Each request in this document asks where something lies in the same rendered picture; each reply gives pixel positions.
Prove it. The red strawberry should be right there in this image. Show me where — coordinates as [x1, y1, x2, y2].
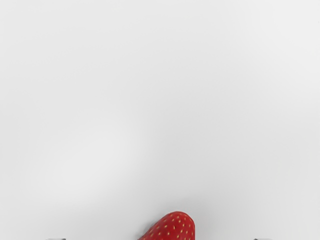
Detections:
[136, 211, 196, 240]

